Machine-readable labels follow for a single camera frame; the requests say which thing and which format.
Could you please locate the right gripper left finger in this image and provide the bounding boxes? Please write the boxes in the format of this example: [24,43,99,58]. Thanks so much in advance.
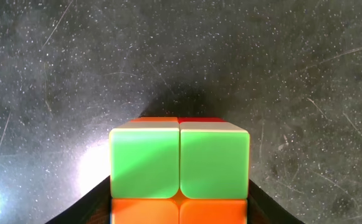
[44,175,113,224]

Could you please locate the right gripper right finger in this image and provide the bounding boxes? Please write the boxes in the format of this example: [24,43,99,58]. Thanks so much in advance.
[247,179,307,224]

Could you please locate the many-coloured puzzle cube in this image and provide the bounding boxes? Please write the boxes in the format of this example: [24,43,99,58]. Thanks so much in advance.
[108,116,251,224]

